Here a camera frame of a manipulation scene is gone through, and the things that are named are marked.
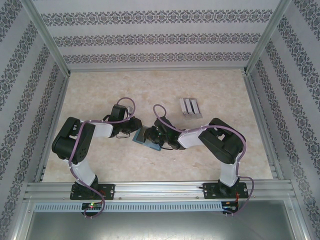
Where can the sheet metal tray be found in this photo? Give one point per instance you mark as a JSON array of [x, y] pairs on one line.
[[160, 225]]

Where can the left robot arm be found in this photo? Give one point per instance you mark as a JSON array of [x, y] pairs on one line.
[[82, 172]]

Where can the aluminium frame post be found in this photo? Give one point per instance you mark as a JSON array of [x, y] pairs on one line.
[[50, 37], [265, 37]]

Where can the aluminium side rail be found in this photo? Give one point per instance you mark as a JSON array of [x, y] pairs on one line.
[[262, 125], [60, 105]]

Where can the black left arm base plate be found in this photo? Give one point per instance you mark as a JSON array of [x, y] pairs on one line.
[[110, 191]]

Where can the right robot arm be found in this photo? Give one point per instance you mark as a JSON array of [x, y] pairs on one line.
[[230, 172]]

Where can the circuit board with green light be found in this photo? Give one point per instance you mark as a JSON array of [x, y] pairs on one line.
[[91, 205]]

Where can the clear acrylic card box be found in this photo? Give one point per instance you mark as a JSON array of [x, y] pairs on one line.
[[192, 117]]

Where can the small dark circuit board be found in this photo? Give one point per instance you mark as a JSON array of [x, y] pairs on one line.
[[231, 207]]

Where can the long aluminium mounting rail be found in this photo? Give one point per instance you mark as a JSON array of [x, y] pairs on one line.
[[160, 190]]

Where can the blue leather card holder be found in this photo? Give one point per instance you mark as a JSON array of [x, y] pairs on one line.
[[137, 140]]

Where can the stack of plastic cards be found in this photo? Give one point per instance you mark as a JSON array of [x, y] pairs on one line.
[[195, 106], [189, 106], [183, 106]]

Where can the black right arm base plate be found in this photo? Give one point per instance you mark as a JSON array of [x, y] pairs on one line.
[[208, 191]]

